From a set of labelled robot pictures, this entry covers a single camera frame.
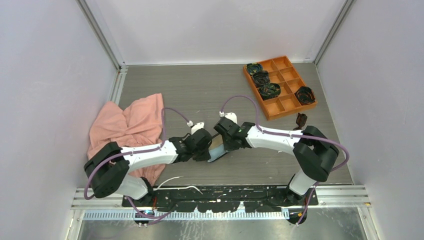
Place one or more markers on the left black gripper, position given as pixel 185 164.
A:
pixel 205 156

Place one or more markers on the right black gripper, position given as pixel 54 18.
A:
pixel 228 147

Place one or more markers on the light blue cleaning cloth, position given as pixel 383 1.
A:
pixel 216 153

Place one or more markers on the black glasses case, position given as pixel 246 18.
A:
pixel 217 140

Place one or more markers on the brown tortoise sunglasses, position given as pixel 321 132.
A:
pixel 300 121

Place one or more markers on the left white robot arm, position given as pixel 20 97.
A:
pixel 108 171

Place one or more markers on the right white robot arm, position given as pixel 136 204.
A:
pixel 315 154

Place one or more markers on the rolled dark belt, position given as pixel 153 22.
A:
pixel 269 91
pixel 305 95
pixel 261 78
pixel 253 68

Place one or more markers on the pink cloth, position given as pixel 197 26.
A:
pixel 140 124

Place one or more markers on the rolled dark belt top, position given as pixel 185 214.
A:
pixel 253 68

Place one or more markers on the orange compartment tray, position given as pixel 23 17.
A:
pixel 281 71

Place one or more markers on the rolled dark belt right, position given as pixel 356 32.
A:
pixel 305 95

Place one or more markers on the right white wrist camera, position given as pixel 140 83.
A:
pixel 230 115

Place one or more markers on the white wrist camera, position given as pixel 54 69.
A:
pixel 230 115
pixel 195 127

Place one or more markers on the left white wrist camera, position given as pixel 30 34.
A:
pixel 195 127

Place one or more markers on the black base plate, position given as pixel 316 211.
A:
pixel 221 199

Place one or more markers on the slotted cable duct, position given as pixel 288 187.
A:
pixel 127 215

